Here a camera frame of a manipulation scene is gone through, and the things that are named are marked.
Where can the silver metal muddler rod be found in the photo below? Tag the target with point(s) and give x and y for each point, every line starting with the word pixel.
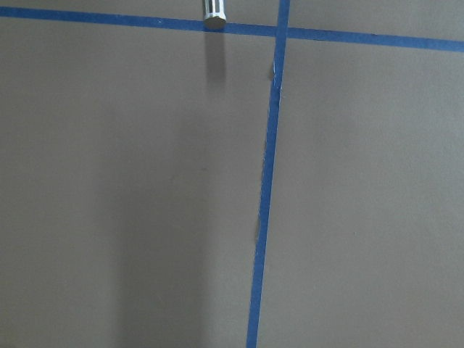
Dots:
pixel 214 17

